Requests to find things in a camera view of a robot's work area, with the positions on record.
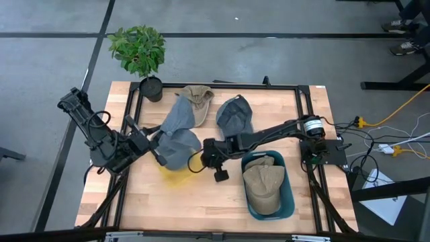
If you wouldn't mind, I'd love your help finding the black cable bundle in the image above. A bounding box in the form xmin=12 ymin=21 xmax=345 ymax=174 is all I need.
xmin=331 ymin=117 xmax=430 ymax=184

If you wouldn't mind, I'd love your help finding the black plant pot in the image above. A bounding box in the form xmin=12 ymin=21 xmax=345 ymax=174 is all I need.
xmin=138 ymin=75 xmax=164 ymax=103

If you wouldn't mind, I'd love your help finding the yellow plastic bin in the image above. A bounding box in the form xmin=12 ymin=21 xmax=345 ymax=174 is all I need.
xmin=158 ymin=153 xmax=204 ymax=188

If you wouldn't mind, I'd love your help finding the yellow extension cord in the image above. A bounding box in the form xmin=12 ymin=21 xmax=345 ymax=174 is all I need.
xmin=357 ymin=83 xmax=430 ymax=129

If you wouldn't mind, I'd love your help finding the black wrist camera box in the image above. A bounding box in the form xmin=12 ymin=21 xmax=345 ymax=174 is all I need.
xmin=214 ymin=169 xmax=230 ymax=183

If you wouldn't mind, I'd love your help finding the black desk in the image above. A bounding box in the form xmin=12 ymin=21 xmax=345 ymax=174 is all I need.
xmin=351 ymin=176 xmax=430 ymax=242
xmin=360 ymin=62 xmax=430 ymax=91

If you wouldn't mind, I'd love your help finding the green leafy plant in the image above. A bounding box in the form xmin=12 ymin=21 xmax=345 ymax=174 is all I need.
xmin=107 ymin=25 xmax=167 ymax=80

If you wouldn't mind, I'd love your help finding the blue denim baseball cap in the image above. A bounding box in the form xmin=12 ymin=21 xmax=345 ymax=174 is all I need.
xmin=155 ymin=129 xmax=202 ymax=171
xmin=160 ymin=95 xmax=196 ymax=135
xmin=215 ymin=94 xmax=255 ymax=138

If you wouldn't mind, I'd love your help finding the black looped camera cable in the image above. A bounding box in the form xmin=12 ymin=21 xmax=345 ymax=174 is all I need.
xmin=187 ymin=149 xmax=206 ymax=174

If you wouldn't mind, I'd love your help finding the white cable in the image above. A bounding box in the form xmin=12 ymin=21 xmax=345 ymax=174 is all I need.
xmin=345 ymin=112 xmax=430 ymax=159

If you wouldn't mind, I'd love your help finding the person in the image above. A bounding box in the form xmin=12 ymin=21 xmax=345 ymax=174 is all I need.
xmin=398 ymin=0 xmax=430 ymax=48

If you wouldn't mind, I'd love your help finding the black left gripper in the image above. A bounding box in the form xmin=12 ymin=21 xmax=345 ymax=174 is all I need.
xmin=126 ymin=114 xmax=168 ymax=167

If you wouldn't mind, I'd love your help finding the teal plastic bin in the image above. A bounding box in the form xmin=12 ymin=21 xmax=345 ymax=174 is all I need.
xmin=241 ymin=150 xmax=296 ymax=222

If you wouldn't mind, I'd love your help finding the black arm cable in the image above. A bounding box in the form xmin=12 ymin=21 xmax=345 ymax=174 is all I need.
xmin=86 ymin=110 xmax=112 ymax=130

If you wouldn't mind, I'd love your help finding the yellow plug cord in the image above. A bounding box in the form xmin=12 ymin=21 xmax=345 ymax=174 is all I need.
xmin=392 ymin=145 xmax=430 ymax=161

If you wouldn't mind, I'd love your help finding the tan baseball cap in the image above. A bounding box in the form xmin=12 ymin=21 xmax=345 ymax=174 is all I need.
xmin=242 ymin=164 xmax=286 ymax=216
xmin=174 ymin=85 xmax=215 ymax=128
xmin=244 ymin=155 xmax=275 ymax=171

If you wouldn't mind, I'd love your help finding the grey furniture foot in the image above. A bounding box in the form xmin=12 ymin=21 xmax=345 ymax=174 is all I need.
xmin=0 ymin=147 xmax=26 ymax=162

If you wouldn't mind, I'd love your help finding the silver laptop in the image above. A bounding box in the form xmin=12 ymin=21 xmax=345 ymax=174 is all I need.
xmin=359 ymin=167 xmax=409 ymax=226

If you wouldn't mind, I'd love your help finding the person's shoe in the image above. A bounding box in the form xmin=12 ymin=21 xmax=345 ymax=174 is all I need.
xmin=389 ymin=39 xmax=421 ymax=57
xmin=380 ymin=19 xmax=410 ymax=34

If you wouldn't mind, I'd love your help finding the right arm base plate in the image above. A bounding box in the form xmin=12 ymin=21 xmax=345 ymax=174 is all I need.
xmin=300 ymin=139 xmax=349 ymax=165

